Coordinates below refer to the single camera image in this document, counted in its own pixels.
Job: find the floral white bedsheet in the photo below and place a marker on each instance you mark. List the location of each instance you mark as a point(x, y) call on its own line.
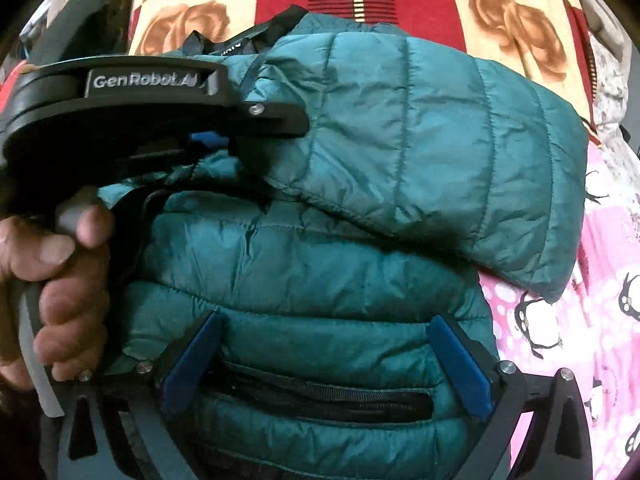
point(612, 48)

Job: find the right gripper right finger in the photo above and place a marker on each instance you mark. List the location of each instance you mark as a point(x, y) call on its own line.
point(557, 441)

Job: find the red orange rose blanket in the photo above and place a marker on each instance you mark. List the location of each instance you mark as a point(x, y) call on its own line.
point(544, 40)

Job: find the pink penguin blanket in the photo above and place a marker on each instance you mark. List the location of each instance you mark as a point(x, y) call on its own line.
point(593, 329)

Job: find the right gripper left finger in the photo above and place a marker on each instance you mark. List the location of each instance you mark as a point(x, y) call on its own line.
point(117, 426)

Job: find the person's left hand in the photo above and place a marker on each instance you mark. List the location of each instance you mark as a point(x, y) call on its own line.
point(73, 301)

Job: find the green quilted puffer jacket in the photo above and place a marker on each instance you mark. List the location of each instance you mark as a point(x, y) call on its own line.
point(329, 256)

